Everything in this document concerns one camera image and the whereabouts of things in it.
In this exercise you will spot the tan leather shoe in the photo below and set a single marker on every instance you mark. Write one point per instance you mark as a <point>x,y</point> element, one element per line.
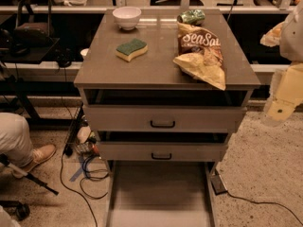
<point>36,159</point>

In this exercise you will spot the drawer with black handle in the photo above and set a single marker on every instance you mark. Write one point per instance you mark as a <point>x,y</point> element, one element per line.
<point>164,118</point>
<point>148,151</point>

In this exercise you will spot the white ceramic bowl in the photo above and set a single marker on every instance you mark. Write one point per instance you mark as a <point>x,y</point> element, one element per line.
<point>127,17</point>

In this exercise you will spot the black headphones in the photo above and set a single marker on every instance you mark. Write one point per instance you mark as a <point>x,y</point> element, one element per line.
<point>63,57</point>

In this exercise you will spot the brown sea salt chip bag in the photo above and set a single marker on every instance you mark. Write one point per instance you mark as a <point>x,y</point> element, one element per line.
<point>200,55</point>

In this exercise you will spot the black rod tool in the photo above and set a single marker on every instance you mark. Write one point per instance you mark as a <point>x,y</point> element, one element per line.
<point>4,161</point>

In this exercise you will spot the white paper cup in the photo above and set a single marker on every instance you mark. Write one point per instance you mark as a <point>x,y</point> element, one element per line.
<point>84,52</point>

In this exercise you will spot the middle drawer with black handle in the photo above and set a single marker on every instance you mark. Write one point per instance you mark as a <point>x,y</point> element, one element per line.
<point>148,151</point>

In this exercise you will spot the black bag on side table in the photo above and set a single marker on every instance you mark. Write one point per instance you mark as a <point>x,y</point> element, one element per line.
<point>32,33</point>

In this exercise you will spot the grey drawer cabinet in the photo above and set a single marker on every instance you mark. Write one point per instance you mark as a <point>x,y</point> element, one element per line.
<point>153,79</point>

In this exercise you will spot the black power adapter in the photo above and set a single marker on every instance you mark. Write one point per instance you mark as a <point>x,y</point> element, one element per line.
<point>218,184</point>

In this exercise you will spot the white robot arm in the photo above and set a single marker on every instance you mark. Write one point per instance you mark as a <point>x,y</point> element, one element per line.
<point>286,88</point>

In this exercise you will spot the open bottom drawer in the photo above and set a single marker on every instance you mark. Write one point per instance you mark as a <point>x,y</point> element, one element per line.
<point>160,194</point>

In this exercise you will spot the black side table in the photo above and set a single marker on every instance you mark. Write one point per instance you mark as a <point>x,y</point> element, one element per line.
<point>32,55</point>

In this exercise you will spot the top drawer with black handle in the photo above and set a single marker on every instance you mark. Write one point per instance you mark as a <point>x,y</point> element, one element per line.
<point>164,118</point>

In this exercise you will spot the crushed green soda can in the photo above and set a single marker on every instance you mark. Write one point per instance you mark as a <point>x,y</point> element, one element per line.
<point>193,17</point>

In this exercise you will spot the person's leg in beige trousers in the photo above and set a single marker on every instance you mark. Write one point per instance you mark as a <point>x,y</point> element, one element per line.
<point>15,140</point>

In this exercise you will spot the black caster wheel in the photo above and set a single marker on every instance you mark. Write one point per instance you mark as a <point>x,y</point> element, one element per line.
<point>22,211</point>

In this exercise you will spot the green yellow sponge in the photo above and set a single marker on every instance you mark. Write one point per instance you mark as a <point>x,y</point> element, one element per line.
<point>131,49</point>

